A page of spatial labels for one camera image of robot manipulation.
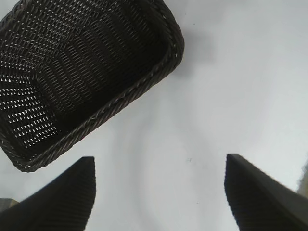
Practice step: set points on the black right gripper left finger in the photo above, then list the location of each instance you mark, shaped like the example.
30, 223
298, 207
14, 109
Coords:
60, 202

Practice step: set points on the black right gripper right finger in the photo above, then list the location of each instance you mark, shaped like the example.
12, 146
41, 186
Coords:
260, 202

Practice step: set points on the dark brown woven basket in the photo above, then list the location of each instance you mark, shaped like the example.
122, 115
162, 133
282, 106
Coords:
84, 72

